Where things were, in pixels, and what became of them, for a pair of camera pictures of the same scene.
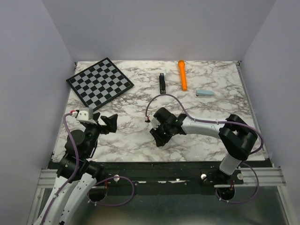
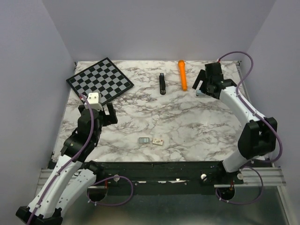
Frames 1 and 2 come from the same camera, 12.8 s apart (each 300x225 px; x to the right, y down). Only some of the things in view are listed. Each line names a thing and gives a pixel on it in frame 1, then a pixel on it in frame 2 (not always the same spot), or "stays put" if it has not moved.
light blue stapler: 204,93 stays put
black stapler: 162,84 stays put
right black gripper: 160,141 → 201,76
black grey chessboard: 100,83 stays put
